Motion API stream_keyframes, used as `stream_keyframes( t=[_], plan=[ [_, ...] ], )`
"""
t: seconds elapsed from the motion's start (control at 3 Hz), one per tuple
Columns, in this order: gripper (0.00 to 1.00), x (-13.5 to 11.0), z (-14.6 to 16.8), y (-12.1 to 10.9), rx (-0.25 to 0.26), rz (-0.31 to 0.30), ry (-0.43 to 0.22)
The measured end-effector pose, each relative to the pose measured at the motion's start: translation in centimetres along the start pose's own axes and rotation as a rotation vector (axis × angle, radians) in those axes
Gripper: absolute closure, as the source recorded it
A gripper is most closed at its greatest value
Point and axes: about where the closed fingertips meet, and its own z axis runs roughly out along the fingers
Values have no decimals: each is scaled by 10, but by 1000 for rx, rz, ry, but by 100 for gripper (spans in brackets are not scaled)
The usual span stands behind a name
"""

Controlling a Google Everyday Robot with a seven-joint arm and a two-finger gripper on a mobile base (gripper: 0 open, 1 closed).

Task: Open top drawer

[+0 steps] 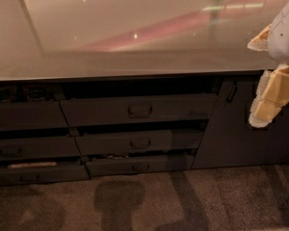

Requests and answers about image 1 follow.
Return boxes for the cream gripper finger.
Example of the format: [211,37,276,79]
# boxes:
[249,64,289,128]
[248,25,272,51]

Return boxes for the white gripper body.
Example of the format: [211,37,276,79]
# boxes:
[268,1,289,64]

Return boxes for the items in top left drawer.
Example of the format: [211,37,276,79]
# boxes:
[0,85,54,103]

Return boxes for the pale item in bottom drawer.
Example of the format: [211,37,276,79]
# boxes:
[8,162,57,169]

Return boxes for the dark grey cabinet door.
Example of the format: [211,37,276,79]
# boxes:
[193,76,289,168]

